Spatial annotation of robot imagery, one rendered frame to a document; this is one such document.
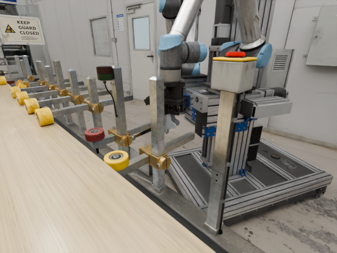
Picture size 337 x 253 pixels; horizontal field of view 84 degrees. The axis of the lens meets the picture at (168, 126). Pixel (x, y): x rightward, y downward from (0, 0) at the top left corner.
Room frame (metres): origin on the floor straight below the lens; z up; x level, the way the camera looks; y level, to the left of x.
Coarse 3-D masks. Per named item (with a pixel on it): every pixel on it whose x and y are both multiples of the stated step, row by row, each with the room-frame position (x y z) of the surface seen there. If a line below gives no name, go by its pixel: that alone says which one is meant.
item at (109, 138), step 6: (132, 126) 0.90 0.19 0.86; (138, 126) 0.90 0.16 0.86; (144, 126) 0.92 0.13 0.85; (150, 126) 0.95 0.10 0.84; (132, 132) 0.86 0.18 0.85; (138, 132) 0.89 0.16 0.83; (108, 138) 0.77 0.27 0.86; (114, 138) 0.79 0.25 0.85; (96, 144) 0.73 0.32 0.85; (102, 144) 0.75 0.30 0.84
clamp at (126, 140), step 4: (108, 132) 0.84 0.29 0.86; (112, 132) 0.81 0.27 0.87; (116, 132) 0.81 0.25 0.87; (116, 136) 0.78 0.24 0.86; (120, 136) 0.77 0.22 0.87; (124, 136) 0.77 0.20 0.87; (128, 136) 0.77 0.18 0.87; (116, 140) 0.79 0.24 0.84; (120, 140) 0.76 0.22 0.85; (124, 140) 0.75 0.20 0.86; (128, 140) 0.77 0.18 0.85; (120, 144) 0.76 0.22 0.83; (124, 144) 0.75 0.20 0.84; (128, 144) 0.76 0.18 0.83
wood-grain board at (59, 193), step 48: (0, 96) 1.39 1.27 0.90; (0, 144) 0.63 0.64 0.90; (48, 144) 0.63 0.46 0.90; (0, 192) 0.37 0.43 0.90; (48, 192) 0.37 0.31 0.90; (96, 192) 0.37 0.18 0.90; (0, 240) 0.25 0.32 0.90; (48, 240) 0.25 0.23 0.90; (96, 240) 0.25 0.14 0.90; (144, 240) 0.25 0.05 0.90; (192, 240) 0.25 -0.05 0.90
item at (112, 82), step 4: (100, 80) 0.75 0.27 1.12; (104, 80) 0.73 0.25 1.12; (108, 80) 0.75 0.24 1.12; (112, 80) 0.78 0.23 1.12; (104, 84) 0.75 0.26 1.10; (112, 84) 0.78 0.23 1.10; (108, 92) 0.76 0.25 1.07; (112, 96) 0.77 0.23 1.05; (116, 112) 0.78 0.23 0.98; (116, 116) 0.78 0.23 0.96
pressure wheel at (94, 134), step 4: (92, 128) 0.77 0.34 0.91; (96, 128) 0.77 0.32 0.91; (100, 128) 0.77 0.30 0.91; (88, 132) 0.73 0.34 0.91; (92, 132) 0.74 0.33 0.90; (96, 132) 0.73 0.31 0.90; (100, 132) 0.73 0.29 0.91; (88, 136) 0.71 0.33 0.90; (92, 136) 0.70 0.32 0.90; (96, 136) 0.71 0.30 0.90; (100, 136) 0.72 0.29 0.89; (104, 136) 0.75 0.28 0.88; (88, 140) 0.71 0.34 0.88; (92, 140) 0.70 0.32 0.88; (96, 140) 0.71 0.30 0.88; (100, 140) 0.72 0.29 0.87; (96, 152) 0.74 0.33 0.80
